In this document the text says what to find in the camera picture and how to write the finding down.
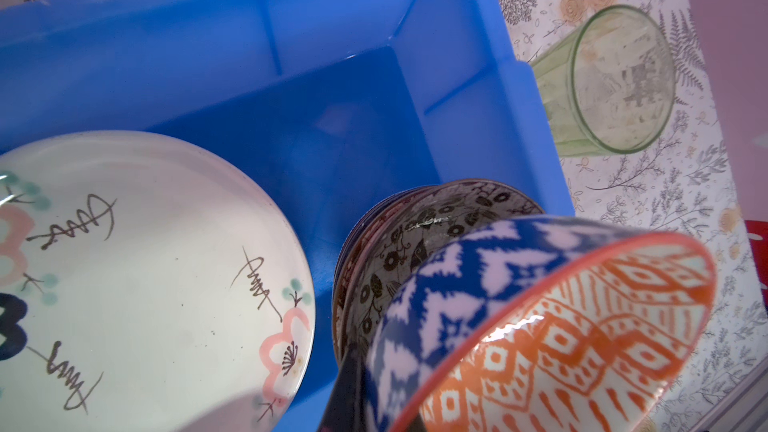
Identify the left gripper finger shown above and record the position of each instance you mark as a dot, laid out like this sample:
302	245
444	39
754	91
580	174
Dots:
344	411

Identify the blue zigzag pattern bowl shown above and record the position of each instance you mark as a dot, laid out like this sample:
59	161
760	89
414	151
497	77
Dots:
539	323

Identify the cream blossom pattern plate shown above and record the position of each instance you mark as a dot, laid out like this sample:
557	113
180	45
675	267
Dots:
146	285

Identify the green glass cup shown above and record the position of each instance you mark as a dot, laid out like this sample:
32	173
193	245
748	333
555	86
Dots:
608	88

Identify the blue plastic bin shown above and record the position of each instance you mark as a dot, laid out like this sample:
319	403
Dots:
329	105

